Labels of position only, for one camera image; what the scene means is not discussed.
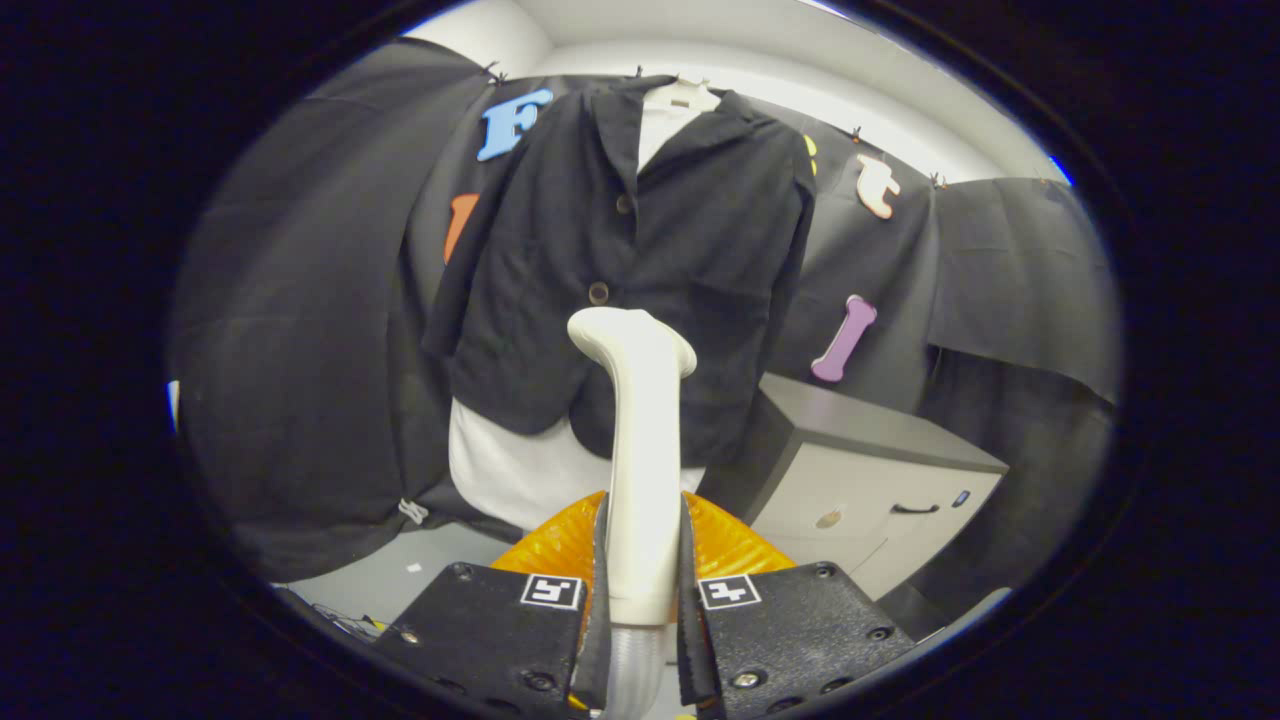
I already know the cream clothes hanger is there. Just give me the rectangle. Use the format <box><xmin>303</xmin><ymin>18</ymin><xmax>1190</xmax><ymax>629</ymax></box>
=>
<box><xmin>645</xmin><ymin>78</ymin><xmax>723</xmax><ymax>113</ymax></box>

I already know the grey cabinet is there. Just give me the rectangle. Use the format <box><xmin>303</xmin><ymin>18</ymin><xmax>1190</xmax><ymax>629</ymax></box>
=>
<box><xmin>697</xmin><ymin>373</ymin><xmax>1009</xmax><ymax>601</ymax></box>

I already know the black suit jacket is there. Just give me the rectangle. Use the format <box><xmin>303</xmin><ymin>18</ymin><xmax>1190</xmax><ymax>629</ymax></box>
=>
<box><xmin>425</xmin><ymin>75</ymin><xmax>816</xmax><ymax>469</ymax></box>

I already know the white garment steamer head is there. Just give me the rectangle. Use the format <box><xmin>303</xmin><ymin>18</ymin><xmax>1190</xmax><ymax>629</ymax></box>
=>
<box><xmin>566</xmin><ymin>306</ymin><xmax>699</xmax><ymax>627</ymax></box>

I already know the black backdrop cloth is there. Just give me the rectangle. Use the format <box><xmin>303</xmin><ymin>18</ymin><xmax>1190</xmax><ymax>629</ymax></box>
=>
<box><xmin>168</xmin><ymin>38</ymin><xmax>1121</xmax><ymax>613</ymax></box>

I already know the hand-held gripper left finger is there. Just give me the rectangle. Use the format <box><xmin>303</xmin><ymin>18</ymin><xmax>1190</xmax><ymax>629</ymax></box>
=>
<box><xmin>372</xmin><ymin>490</ymin><xmax>613</xmax><ymax>717</ymax></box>

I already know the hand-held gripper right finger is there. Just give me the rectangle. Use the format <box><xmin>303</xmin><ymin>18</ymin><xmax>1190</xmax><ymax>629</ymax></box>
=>
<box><xmin>678</xmin><ymin>490</ymin><xmax>916</xmax><ymax>719</ymax></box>

